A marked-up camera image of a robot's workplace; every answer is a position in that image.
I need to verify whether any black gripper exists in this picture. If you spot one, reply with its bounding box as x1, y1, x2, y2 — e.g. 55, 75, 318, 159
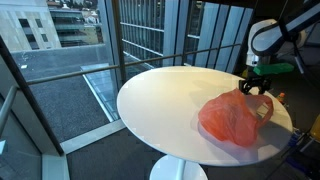
239, 77, 271, 95

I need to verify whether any pink plastic bag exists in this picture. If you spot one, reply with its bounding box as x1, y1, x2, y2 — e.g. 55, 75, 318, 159
198, 89, 274, 147

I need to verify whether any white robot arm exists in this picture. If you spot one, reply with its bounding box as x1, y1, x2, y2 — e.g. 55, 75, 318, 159
238, 0, 320, 94

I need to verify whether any orange-capped bottle on floor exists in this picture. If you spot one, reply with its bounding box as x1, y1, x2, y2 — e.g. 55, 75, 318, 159
277, 92, 285, 104

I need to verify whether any round white table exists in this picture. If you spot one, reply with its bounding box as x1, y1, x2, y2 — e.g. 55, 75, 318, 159
117, 66, 293, 180

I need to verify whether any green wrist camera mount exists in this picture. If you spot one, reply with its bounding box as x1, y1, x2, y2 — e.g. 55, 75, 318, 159
253, 63, 294, 75

